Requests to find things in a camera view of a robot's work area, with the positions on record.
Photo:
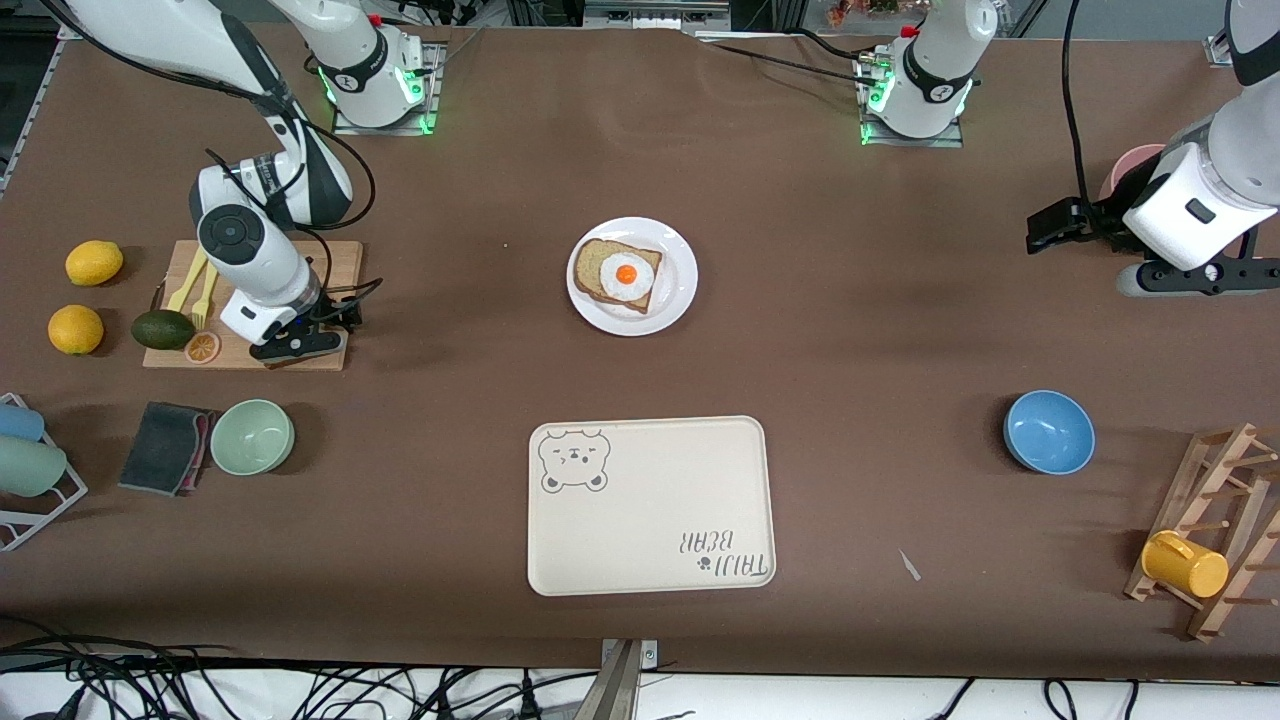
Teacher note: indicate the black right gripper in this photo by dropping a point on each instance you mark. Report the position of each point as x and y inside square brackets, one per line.
[334, 316]

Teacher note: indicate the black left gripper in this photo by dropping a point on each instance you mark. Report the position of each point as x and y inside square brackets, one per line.
[1107, 222]

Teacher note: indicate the white round plate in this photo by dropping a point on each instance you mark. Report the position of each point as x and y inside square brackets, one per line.
[678, 275]

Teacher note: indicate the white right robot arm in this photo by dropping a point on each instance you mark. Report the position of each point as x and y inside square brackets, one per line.
[250, 250]

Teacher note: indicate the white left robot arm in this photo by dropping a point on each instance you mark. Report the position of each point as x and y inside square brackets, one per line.
[930, 70]

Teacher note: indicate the wooden cutting board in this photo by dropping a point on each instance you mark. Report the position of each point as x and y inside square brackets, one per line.
[348, 258]

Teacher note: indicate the pink ribbed bowl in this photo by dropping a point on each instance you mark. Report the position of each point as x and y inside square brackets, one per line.
[1125, 165]

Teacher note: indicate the yellow plastic fork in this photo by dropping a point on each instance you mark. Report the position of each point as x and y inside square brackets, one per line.
[205, 300]

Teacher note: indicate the orange fruit slice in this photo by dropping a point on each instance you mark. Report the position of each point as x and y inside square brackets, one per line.
[203, 348]

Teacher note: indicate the pale green bowl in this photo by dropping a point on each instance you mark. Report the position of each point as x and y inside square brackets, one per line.
[252, 437]

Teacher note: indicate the yellow plastic knife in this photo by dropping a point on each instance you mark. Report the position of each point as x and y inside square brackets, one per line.
[185, 290]

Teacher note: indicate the dark green avocado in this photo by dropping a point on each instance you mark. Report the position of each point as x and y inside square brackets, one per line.
[163, 330]

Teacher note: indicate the blue bowl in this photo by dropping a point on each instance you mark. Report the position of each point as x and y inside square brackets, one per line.
[1050, 432]

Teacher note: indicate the dark grey cloth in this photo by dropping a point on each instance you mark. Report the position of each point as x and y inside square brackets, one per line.
[160, 448]

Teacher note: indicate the bread slice under egg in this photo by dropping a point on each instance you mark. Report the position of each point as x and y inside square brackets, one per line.
[592, 262]

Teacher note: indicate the oval yellow lemon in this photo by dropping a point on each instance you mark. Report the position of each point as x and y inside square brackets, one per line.
[94, 263]

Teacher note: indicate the round yellow orange fruit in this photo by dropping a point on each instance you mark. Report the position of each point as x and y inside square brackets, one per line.
[76, 330]

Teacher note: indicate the toy fried egg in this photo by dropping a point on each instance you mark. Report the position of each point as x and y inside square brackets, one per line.
[626, 275]

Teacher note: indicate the wooden peg drying rack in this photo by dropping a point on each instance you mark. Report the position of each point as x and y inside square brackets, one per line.
[1190, 510]

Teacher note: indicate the light blue cup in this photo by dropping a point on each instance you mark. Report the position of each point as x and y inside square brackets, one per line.
[18, 422]

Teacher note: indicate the pale green cup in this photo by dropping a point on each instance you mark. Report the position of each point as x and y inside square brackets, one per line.
[30, 466]

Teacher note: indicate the cream bear print tray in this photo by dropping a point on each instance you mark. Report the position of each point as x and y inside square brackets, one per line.
[650, 520]

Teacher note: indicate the yellow plastic mug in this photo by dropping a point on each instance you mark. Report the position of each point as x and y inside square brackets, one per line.
[1190, 568]

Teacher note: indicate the small white tape scrap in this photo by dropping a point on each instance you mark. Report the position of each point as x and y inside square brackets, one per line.
[909, 565]

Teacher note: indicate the aluminium beam below table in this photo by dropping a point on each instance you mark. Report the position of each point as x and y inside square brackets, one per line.
[612, 695]

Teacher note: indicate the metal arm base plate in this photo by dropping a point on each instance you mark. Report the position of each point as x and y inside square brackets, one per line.
[432, 100]
[910, 141]

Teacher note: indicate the grey metal frame beam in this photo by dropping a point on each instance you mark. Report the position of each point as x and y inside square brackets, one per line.
[650, 12]

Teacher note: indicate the small metal table bracket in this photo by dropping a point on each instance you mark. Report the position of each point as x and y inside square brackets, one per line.
[648, 655]

